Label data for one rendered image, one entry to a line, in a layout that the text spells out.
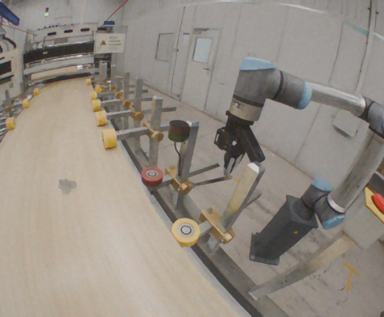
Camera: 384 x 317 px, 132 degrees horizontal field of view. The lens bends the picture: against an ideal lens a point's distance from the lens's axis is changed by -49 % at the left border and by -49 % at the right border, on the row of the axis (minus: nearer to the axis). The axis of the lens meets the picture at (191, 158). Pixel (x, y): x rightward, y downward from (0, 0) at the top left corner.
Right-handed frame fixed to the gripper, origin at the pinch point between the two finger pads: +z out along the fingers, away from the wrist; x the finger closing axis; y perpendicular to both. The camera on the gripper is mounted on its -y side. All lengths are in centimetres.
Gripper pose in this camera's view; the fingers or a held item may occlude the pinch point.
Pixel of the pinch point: (228, 174)
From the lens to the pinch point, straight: 56.1
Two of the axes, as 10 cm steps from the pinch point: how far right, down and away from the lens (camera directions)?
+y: -5.8, -5.5, 6.0
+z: -1.7, 8.0, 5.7
